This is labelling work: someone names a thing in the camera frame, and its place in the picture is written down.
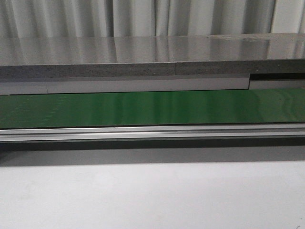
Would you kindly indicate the grey right cabinet panel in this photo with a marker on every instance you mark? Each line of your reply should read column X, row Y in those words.
column 276, row 84

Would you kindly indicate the grey cabinet panel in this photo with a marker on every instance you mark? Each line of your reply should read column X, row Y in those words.
column 276, row 84
column 125, row 84

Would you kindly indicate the green conveyor belt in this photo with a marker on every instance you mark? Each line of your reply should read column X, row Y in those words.
column 152, row 108

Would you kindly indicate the aluminium conveyor side rail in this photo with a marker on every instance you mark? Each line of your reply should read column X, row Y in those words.
column 151, row 132

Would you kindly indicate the grey stone countertop slab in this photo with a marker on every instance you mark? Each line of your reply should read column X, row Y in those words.
column 50, row 58

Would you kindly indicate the white pleated curtain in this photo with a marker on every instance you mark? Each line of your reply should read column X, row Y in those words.
column 118, row 18

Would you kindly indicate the grey cabinet front panel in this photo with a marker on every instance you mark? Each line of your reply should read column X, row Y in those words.
column 125, row 84

